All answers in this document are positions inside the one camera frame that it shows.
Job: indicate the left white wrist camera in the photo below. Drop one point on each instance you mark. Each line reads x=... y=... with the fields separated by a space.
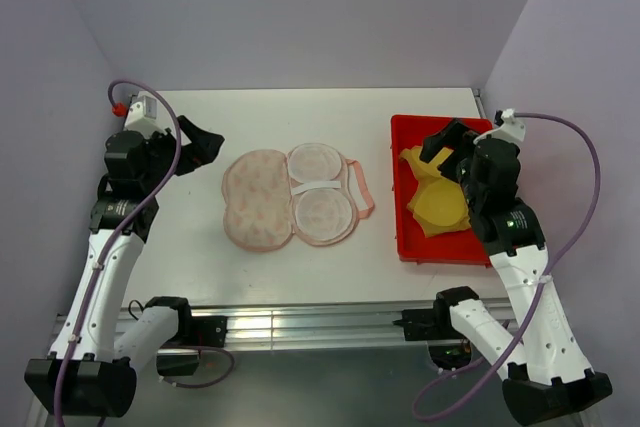
x=139 y=116

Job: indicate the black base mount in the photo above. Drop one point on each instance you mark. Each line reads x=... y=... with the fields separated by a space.
x=181 y=356
x=447 y=349

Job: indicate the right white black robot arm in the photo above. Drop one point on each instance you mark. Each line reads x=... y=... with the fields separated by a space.
x=544 y=373

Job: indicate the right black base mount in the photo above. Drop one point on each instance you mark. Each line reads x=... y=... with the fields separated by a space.
x=447 y=349

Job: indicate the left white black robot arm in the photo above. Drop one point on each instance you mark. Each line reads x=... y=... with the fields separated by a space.
x=89 y=369

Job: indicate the red plastic tray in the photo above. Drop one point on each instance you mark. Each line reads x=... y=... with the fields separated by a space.
x=461 y=247

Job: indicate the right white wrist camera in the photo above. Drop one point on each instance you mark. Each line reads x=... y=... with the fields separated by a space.
x=508 y=128

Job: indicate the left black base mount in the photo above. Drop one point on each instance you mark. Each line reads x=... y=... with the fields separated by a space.
x=181 y=356

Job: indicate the pink mesh laundry bag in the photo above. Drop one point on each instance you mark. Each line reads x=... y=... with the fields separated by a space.
x=312 y=192

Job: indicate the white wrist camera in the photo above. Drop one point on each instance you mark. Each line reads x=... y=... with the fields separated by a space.
x=508 y=128
x=139 y=116

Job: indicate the aluminium frame rail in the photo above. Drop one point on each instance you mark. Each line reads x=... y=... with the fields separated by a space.
x=320 y=324

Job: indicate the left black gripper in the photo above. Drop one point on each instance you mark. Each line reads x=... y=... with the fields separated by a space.
x=201 y=151

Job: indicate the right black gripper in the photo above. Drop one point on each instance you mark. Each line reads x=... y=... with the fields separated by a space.
x=450 y=135

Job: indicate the yellow bra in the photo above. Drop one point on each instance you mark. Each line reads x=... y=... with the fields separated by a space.
x=438 y=205

